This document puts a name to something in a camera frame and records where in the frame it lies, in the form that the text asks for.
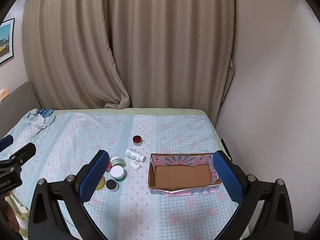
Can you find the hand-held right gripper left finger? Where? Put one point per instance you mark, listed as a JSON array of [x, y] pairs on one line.
[[93, 177]]

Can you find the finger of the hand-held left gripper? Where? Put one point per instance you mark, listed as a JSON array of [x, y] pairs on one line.
[[26, 152], [5, 142]]

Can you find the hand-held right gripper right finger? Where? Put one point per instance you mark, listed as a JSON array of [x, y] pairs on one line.
[[228, 177]]

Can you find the yellow transparent jar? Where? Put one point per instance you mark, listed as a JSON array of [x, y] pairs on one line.
[[101, 184]]

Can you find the small red box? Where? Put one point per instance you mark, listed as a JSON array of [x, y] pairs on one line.
[[109, 167]]

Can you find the black lid jar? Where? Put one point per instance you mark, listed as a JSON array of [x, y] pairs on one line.
[[111, 185]]

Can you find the white lid green jar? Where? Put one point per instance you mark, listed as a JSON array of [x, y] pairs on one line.
[[118, 172]]

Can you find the light green jar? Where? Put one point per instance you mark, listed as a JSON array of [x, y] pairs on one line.
[[116, 160]]

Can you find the white plastic bottle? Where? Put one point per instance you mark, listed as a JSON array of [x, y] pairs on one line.
[[135, 154]]

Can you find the patterned cardboard box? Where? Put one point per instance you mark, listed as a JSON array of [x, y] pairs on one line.
[[180, 175]]

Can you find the floral patterned cloth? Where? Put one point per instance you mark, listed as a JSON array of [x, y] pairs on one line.
[[21, 212]]

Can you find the grey sofa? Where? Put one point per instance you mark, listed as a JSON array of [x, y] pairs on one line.
[[17, 105]]

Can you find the white earbuds case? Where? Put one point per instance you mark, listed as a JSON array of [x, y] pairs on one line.
[[135, 165]]

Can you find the blue patterned cloth item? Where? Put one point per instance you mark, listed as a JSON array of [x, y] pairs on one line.
[[46, 112]]

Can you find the orange white object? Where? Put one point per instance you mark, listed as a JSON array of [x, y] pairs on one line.
[[3, 94]]

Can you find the red lid jar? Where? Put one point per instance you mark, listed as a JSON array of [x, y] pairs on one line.
[[137, 140]]

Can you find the light green bedsheet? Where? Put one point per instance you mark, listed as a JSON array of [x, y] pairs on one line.
[[162, 110]]

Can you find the beige curtain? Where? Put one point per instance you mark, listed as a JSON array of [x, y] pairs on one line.
[[67, 42], [172, 42]]

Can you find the wall poster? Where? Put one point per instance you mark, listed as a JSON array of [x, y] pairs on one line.
[[6, 40]]

